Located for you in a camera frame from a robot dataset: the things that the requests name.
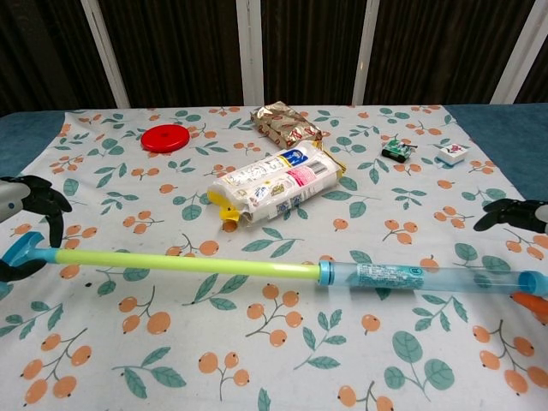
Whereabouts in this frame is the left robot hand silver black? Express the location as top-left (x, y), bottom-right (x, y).
top-left (0, 174), bottom-right (73, 284)

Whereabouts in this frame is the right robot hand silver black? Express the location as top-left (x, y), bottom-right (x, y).
top-left (474, 197), bottom-right (548, 326)

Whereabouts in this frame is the blue green water gun toy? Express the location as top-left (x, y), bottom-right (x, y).
top-left (0, 230), bottom-right (548, 301)

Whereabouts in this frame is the white mahjong tile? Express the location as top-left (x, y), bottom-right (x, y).
top-left (434, 140), bottom-right (471, 167)

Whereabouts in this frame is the small green toy tank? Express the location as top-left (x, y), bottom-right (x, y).
top-left (381, 135), bottom-right (419, 163)

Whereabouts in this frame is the red round disc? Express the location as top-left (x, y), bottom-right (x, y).
top-left (140, 123), bottom-right (191, 152)

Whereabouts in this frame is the white yellow snack package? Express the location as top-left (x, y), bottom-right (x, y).
top-left (206, 141), bottom-right (347, 232)

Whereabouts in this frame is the gold foil snack packet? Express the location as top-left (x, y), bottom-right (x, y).
top-left (250, 100), bottom-right (323, 150)

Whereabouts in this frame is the floral print tablecloth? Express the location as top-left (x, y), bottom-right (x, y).
top-left (0, 104), bottom-right (548, 411)

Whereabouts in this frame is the white partition post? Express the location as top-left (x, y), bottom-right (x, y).
top-left (235, 0), bottom-right (264, 106)
top-left (489, 0), bottom-right (548, 104)
top-left (352, 0), bottom-right (382, 106)
top-left (80, 0), bottom-right (130, 109)

